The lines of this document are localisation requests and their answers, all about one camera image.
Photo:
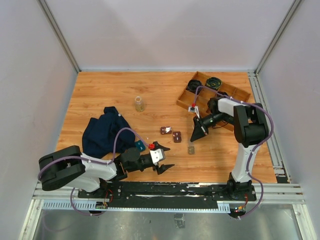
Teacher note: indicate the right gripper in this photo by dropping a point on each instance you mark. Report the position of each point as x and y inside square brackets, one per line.
[200, 130]

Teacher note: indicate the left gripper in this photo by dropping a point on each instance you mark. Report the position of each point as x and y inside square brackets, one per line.
[163, 168]

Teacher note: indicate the grey pill box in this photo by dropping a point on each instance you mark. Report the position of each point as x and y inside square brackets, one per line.
[191, 148]

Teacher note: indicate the clear glass pill jar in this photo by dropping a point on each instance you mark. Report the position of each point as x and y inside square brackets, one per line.
[139, 104]

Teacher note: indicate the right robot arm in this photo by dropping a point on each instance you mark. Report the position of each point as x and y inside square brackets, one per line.
[250, 130]

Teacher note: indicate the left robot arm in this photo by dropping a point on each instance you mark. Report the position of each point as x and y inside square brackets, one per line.
[72, 168]

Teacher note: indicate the brown double pill box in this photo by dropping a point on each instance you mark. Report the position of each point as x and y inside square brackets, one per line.
[177, 136]

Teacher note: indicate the teal pill box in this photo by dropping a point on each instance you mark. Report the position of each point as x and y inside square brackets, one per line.
[140, 145]

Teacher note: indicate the black yellow rolled sock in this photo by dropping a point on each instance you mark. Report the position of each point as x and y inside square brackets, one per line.
[213, 83]

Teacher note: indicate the dark blue cloth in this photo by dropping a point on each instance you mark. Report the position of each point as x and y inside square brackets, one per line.
[100, 134]

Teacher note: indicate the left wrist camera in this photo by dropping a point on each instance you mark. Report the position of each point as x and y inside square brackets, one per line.
[157, 156]

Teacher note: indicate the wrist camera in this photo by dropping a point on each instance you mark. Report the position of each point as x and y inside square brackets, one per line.
[157, 156]
[194, 109]

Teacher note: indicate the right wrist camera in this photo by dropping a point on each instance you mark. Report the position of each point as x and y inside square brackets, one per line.
[194, 109]

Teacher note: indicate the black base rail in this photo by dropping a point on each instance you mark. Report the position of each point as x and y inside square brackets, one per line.
[168, 195]

